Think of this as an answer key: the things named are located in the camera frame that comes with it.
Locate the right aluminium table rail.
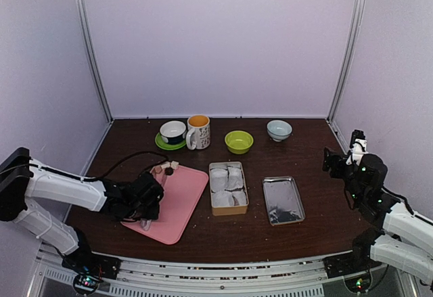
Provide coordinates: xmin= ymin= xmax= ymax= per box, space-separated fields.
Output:
xmin=326 ymin=120 xmax=350 ymax=154

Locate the lime green bowl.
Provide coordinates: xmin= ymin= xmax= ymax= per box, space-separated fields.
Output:
xmin=225 ymin=131 xmax=254 ymax=155

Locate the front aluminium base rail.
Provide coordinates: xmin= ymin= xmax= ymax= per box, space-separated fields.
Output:
xmin=30 ymin=239 xmax=413 ymax=297

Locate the white paper cupcake liner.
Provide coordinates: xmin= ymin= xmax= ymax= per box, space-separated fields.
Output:
xmin=227 ymin=166 xmax=244 ymax=191
xmin=231 ymin=190 xmax=248 ymax=206
xmin=211 ymin=191 xmax=235 ymax=208
xmin=210 ymin=168 xmax=229 ymax=193

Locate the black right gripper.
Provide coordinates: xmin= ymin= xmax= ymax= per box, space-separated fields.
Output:
xmin=322 ymin=147 xmax=365 ymax=205

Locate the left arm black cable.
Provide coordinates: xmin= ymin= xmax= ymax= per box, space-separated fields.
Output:
xmin=81 ymin=150 xmax=170 ymax=181

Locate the pink plastic tray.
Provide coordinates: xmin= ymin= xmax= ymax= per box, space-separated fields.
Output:
xmin=122 ymin=166 xmax=208 ymax=245

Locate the tan tin box base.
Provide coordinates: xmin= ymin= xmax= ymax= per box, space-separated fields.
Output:
xmin=208 ymin=161 xmax=249 ymax=216

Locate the aluminium frame post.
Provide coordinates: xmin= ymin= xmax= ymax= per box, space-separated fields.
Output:
xmin=75 ymin=0 xmax=114 ymax=123
xmin=327 ymin=0 xmax=366 ymax=123

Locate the green saucer plate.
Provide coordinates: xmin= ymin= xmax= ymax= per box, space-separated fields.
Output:
xmin=154 ymin=132 xmax=187 ymax=151

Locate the navy white dotted bowl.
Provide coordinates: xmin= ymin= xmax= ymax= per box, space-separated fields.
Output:
xmin=159 ymin=120 xmax=187 ymax=144

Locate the bear print tin lid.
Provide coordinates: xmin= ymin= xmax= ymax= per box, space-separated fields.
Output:
xmin=263 ymin=176 xmax=306 ymax=226

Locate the left rear aluminium frame post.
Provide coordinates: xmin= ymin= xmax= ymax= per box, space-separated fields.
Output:
xmin=75 ymin=0 xmax=114 ymax=123

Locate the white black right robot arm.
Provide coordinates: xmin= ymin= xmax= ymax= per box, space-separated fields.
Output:
xmin=322 ymin=148 xmax=432 ymax=286

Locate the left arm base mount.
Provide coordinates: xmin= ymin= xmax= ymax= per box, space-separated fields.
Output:
xmin=62 ymin=252 xmax=121 ymax=296

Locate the light blue patterned bowl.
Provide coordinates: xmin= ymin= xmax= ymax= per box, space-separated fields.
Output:
xmin=267 ymin=120 xmax=292 ymax=142

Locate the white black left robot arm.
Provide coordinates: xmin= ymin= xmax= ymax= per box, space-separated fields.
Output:
xmin=1 ymin=147 xmax=164 ymax=273

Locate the floral white mug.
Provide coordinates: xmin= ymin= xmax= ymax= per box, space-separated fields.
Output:
xmin=185 ymin=115 xmax=210 ymax=150

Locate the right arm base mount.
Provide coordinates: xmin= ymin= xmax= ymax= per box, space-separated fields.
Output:
xmin=323 ymin=252 xmax=382 ymax=294

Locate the dark heart chocolate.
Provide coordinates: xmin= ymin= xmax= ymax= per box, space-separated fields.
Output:
xmin=165 ymin=168 xmax=174 ymax=176

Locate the white chocolate bar piece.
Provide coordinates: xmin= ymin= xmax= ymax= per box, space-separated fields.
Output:
xmin=158 ymin=162 xmax=171 ymax=169

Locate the right rear aluminium frame post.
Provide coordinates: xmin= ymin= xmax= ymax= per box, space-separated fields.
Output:
xmin=327 ymin=0 xmax=366 ymax=123

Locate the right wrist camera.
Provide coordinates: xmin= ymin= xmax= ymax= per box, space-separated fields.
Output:
xmin=349 ymin=129 xmax=367 ymax=154

